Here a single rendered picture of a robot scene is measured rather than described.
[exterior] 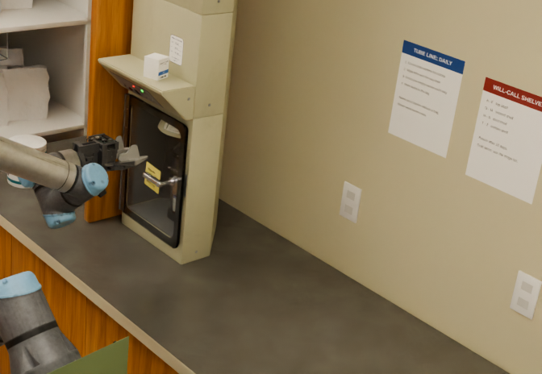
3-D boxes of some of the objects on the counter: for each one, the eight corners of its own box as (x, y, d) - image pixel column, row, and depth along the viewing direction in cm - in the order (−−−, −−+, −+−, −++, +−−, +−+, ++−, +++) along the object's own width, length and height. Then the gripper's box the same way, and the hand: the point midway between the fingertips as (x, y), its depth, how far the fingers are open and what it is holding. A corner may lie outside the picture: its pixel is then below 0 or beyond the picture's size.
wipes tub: (34, 170, 333) (34, 131, 327) (52, 184, 325) (53, 143, 319) (0, 177, 325) (-1, 137, 319) (18, 192, 316) (18, 151, 310)
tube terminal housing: (182, 205, 320) (200, -18, 290) (243, 245, 299) (270, 8, 269) (120, 222, 304) (133, -13, 274) (181, 265, 283) (202, 15, 253)
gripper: (88, 152, 242) (155, 139, 255) (62, 136, 250) (129, 123, 264) (86, 183, 245) (153, 168, 259) (61, 166, 253) (127, 151, 267)
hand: (136, 155), depth 262 cm, fingers open, 6 cm apart
